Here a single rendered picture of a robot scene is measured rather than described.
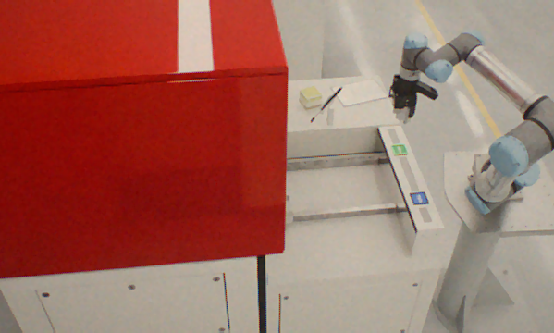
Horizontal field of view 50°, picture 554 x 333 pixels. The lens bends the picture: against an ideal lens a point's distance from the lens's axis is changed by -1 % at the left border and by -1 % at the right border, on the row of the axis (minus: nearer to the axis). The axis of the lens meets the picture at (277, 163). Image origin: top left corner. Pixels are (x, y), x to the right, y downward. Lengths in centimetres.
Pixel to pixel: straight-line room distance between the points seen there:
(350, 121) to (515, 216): 72
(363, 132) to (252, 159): 115
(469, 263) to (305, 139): 89
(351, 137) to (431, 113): 177
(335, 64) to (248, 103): 330
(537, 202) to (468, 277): 50
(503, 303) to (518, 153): 147
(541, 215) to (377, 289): 70
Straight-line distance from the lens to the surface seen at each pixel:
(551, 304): 329
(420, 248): 216
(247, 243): 157
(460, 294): 290
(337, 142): 246
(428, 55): 201
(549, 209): 250
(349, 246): 217
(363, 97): 258
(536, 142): 183
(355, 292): 217
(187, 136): 130
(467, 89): 447
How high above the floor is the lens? 249
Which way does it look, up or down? 43 degrees down
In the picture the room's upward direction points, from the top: straight up
